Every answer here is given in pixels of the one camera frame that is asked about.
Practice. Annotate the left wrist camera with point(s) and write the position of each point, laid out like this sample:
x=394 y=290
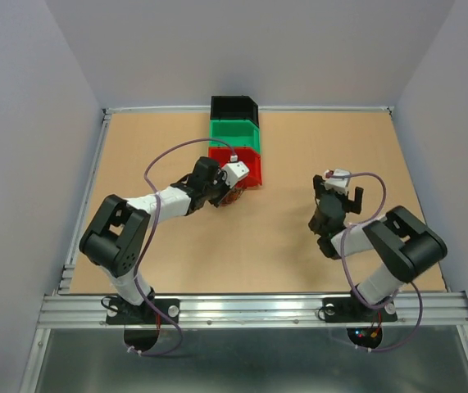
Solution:
x=235 y=172

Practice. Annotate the aluminium rail frame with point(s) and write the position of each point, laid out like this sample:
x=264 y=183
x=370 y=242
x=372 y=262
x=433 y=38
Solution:
x=248 y=310

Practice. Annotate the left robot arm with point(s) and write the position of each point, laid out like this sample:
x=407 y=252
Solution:
x=121 y=229

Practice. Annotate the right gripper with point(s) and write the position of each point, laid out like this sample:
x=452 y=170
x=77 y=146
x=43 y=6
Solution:
x=354 y=206

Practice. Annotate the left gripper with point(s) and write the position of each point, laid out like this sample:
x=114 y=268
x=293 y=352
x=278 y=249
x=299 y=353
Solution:
x=220 y=177

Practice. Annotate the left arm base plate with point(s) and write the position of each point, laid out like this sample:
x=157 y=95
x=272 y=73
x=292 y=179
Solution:
x=120 y=312

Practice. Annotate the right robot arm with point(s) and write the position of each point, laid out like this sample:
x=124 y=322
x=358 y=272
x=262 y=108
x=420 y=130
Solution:
x=406 y=246

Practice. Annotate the red plastic bin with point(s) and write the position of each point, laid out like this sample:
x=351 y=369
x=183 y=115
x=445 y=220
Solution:
x=247 y=155

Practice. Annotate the green plastic bin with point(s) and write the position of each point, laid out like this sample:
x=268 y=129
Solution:
x=237 y=133

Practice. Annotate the black plastic bin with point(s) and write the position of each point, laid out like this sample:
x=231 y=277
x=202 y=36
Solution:
x=232 y=107

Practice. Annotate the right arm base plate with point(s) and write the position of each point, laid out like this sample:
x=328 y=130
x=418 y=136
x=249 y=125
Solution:
x=347 y=310

